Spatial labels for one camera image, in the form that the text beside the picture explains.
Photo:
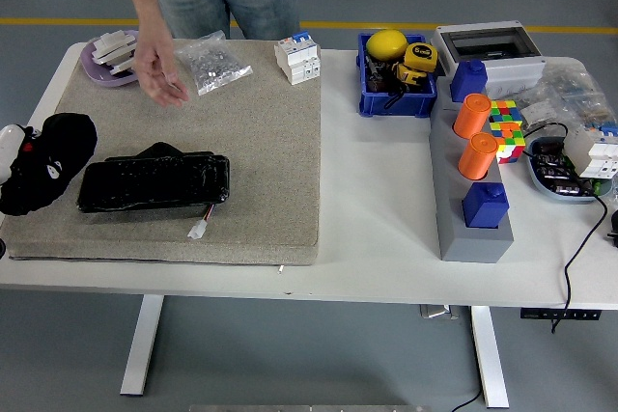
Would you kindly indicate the clear bag of screws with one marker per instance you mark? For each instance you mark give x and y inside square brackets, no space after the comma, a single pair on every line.
[212,64]

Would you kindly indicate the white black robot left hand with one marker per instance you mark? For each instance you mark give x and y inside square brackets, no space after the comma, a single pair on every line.
[9,146]

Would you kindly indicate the blue block with knob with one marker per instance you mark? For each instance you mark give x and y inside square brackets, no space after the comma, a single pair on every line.
[468,81]
[483,207]

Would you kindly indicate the dark tools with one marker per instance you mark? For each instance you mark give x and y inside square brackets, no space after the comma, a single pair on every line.
[376,81]

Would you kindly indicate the black plug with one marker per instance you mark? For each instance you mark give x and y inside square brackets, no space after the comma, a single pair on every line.
[614,224]

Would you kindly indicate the blue plastic bin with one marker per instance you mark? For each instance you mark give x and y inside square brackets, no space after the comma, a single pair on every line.
[396,105]

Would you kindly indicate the yellow ball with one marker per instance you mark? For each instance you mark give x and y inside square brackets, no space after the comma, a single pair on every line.
[386,44]

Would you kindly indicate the black table control panel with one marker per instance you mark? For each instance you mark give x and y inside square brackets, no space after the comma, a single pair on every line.
[560,314]

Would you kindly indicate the small yellow black tool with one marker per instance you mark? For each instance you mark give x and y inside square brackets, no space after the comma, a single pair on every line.
[408,75]

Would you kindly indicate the white circuit breaker blue switch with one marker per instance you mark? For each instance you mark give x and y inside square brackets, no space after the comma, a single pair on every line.
[297,62]

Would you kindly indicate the purple plastic tray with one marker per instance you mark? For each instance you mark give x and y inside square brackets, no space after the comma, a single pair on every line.
[94,72]

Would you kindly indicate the white table leg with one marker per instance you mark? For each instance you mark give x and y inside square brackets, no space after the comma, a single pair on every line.
[142,344]
[487,359]

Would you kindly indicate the light blue tray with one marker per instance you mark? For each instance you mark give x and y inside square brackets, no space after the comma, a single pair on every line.
[541,187]

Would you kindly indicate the grey-brown mat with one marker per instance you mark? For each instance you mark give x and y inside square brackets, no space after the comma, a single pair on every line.
[241,142]

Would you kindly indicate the clear bag of white parts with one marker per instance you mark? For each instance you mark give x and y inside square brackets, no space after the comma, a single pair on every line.
[536,110]

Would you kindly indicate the metal bracket under table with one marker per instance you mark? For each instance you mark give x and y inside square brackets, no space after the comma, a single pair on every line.
[437,311]

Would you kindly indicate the grey block holder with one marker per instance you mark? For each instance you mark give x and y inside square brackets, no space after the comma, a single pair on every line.
[475,245]

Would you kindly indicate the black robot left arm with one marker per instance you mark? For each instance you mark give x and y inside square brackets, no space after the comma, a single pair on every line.
[2,248]

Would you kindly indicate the colourful puzzle cube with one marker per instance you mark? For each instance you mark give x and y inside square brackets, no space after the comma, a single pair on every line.
[507,122]

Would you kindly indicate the yellow black tape measure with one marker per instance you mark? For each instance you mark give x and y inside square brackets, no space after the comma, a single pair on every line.
[420,56]

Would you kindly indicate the white breaker with blue switches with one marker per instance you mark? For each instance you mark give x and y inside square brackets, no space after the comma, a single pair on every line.
[589,151]

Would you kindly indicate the orange cylinder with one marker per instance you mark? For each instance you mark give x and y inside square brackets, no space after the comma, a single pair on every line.
[470,118]
[478,156]

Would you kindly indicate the white plastic bracket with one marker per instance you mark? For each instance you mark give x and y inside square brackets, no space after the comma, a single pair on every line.
[123,68]

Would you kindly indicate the person's right hand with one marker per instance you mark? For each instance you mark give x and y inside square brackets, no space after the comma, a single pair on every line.
[157,69]

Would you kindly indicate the clear bag of blue parts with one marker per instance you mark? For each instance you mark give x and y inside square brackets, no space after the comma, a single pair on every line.
[579,89]

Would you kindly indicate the black rag with white print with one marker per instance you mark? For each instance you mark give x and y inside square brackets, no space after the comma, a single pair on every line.
[53,142]

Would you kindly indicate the black electronic components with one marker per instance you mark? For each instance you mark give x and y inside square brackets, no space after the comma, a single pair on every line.
[555,166]

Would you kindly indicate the white grey distribution box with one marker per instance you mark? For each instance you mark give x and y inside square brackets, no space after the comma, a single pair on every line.
[512,67]

